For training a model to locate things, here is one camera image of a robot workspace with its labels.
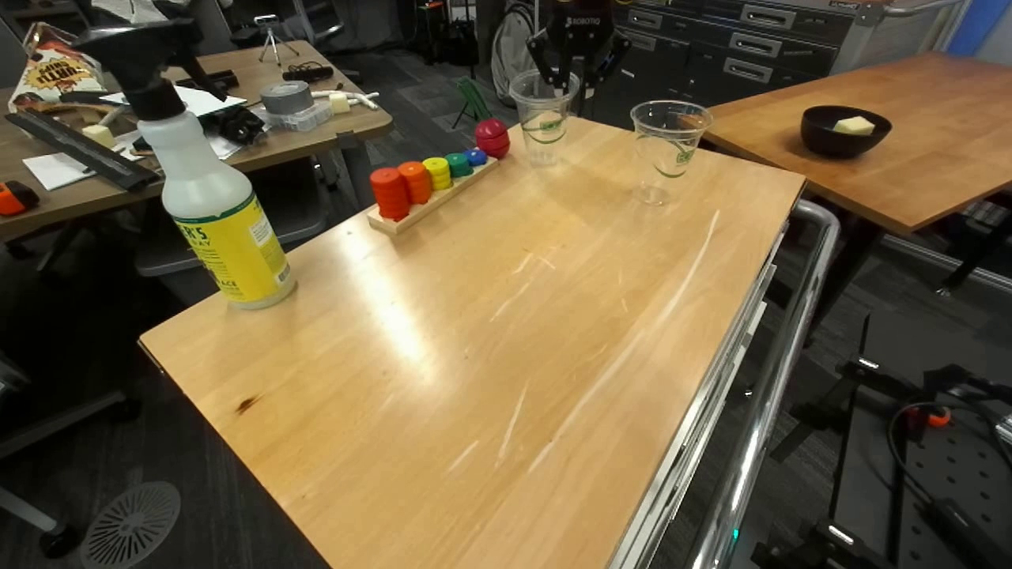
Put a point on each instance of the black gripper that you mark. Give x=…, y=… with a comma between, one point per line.
x=579, y=31

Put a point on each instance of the clear plastic cup green logo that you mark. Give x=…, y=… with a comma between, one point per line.
x=669, y=145
x=544, y=130

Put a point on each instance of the round white mesh disc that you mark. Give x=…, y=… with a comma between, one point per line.
x=509, y=47

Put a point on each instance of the red toy apple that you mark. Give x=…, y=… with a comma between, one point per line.
x=492, y=140

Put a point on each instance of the blue toy cylinder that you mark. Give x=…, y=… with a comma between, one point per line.
x=479, y=158

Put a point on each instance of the dark drawer cabinet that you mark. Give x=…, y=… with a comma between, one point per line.
x=717, y=51

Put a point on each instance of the green toy cylinder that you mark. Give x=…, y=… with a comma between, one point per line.
x=459, y=164

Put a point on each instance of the yellow toy cylinder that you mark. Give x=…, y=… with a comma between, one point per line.
x=439, y=174

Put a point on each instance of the orange toy cylinder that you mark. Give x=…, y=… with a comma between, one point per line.
x=416, y=182

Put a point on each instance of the wooden peg toy board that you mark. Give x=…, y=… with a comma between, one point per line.
x=423, y=217

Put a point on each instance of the red toy cylinder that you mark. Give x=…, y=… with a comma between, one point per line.
x=391, y=193

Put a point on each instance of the white plastic piece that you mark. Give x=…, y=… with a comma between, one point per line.
x=350, y=98

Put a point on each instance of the black bowl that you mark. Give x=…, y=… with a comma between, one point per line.
x=828, y=144

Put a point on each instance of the black flat remote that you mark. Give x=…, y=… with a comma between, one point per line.
x=309, y=69

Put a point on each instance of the cluttered wooden desk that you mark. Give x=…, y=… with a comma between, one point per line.
x=319, y=130

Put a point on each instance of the pale yellow block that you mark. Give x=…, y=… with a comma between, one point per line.
x=855, y=123

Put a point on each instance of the grey plastic storage bin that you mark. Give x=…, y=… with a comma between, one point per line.
x=897, y=31

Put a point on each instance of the black handheld device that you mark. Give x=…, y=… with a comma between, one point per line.
x=235, y=123

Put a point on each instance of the wooden side table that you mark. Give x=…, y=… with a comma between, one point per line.
x=917, y=177

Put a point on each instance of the white spray bottle yellow label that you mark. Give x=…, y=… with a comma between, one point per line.
x=227, y=240

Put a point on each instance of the blue panel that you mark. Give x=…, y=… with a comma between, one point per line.
x=986, y=23

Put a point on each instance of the orange clip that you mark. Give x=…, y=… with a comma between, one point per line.
x=931, y=418

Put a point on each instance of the long black bar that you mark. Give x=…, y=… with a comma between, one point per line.
x=79, y=150

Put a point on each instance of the printed snack bag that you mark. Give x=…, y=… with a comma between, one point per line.
x=57, y=69

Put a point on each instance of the white paper sheet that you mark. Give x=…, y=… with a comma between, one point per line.
x=57, y=171

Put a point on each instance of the small orange object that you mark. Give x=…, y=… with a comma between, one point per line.
x=17, y=201

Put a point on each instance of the round grey floor grate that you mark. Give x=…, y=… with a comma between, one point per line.
x=130, y=524

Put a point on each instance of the grey office chair base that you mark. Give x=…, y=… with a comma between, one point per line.
x=57, y=538

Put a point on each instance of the small green frame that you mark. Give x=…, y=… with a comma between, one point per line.
x=471, y=98

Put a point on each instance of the black table leg frame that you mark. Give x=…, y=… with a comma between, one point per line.
x=855, y=274

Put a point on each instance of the silver metal cart rail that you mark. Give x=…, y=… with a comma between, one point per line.
x=787, y=347

